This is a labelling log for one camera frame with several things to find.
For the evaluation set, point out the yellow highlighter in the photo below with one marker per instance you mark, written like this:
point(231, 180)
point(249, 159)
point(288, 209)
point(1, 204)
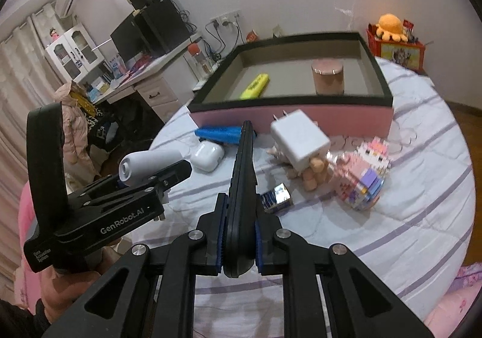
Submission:
point(255, 86)

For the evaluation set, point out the black oval case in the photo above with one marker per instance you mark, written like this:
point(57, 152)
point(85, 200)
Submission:
point(243, 191)

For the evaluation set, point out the pink building block figure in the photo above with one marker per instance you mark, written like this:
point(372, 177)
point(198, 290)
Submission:
point(363, 180)

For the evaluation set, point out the beige curtain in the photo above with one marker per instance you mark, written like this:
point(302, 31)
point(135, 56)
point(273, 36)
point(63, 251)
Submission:
point(19, 78)

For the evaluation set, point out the rose gold candle jar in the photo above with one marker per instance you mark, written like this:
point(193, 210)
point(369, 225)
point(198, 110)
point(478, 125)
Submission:
point(327, 78)

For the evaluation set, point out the clear plastic wrap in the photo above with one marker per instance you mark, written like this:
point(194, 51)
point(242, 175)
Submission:
point(348, 10)

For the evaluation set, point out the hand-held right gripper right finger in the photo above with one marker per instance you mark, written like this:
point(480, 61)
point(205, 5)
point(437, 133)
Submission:
point(258, 247)

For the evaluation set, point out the person's left hand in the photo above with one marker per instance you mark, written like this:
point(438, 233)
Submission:
point(64, 289)

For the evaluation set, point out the stack of black speakers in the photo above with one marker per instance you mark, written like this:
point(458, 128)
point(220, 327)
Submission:
point(158, 22)

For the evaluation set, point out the white earbuds case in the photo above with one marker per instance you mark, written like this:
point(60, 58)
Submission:
point(207, 155)

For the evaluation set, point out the red printed storage box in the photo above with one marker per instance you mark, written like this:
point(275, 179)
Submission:
point(399, 52)

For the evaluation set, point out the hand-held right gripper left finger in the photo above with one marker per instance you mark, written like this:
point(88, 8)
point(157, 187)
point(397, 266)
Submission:
point(220, 244)

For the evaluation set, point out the black computer monitor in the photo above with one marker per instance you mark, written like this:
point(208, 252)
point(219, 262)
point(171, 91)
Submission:
point(126, 39)

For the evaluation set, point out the blue plastic comb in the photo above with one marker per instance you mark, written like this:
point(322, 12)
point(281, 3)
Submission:
point(218, 133)

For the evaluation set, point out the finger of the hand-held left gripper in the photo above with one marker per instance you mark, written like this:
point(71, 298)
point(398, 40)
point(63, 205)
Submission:
point(94, 185)
point(175, 172)

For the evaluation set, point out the white glass door cabinet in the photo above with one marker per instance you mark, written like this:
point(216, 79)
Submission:
point(71, 52)

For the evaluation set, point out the pink padded jacket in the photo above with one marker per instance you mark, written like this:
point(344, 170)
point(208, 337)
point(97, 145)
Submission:
point(73, 135)

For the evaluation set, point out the black chair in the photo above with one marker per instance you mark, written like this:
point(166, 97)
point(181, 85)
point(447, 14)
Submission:
point(120, 127)

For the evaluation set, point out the small shiny blue packet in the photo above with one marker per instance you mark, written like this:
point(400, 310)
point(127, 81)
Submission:
point(276, 199)

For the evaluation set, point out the pink printed bedding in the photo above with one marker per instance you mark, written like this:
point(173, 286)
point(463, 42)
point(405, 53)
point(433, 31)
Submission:
point(452, 304)

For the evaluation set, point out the white square charger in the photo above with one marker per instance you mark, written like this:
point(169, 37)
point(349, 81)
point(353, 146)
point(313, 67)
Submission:
point(299, 138)

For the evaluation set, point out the white wall socket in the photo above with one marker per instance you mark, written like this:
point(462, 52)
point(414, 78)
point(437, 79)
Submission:
point(226, 18)

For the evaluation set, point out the doll figurine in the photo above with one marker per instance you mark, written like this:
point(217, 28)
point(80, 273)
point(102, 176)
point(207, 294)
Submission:
point(314, 172)

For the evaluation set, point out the white cylindrical plug adapter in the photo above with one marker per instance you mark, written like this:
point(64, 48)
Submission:
point(147, 165)

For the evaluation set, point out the person's left forearm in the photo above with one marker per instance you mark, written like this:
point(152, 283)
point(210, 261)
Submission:
point(19, 319)

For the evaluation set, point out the pink box with dark rim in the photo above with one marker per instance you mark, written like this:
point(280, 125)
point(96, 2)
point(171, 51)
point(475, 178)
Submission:
point(293, 119)

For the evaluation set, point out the orange cap bottle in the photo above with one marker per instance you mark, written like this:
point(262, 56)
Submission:
point(197, 59)

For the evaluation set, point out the orange octopus plush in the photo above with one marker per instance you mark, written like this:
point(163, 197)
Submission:
point(389, 25)

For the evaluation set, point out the white desk with drawers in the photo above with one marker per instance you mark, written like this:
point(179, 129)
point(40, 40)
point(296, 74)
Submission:
point(158, 91)

